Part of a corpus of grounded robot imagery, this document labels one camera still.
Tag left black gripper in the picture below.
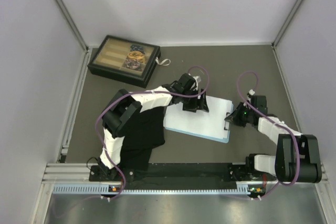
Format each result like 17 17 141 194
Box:
181 88 208 112

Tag white paper sheet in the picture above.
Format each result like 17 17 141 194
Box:
163 96 234 133

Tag light blue clipboard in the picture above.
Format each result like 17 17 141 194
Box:
165 127 230 143

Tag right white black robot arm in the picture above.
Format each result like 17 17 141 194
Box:
225 94 322 184

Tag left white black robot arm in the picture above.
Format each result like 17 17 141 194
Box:
91 73 209 181

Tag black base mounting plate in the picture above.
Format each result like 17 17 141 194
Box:
89 163 275 184

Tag black cloth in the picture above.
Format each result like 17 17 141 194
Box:
119 107 165 170

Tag white ribbon tab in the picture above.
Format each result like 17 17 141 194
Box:
155 57 171 66

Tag black compartment display box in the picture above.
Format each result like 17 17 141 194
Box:
88 35 161 88

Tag yellow rubber bands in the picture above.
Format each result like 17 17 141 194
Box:
127 51 146 63

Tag blue black small items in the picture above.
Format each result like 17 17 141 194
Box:
130 44 144 53

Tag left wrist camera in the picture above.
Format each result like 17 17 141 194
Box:
193 76 202 90

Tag dark mixed hair ties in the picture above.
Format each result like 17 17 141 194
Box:
125 60 141 70

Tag grey slotted cable duct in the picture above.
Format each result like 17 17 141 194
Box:
52 184 266 196

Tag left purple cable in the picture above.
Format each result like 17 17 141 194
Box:
94 66 210 200

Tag aluminium front frame rail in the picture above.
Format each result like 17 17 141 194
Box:
41 161 329 185

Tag right aluminium corner post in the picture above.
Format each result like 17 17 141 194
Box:
271 0 322 48

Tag aluminium corner post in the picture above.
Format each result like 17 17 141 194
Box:
271 0 322 48
54 0 88 51

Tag left aluminium corner post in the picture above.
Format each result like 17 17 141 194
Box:
54 0 88 51

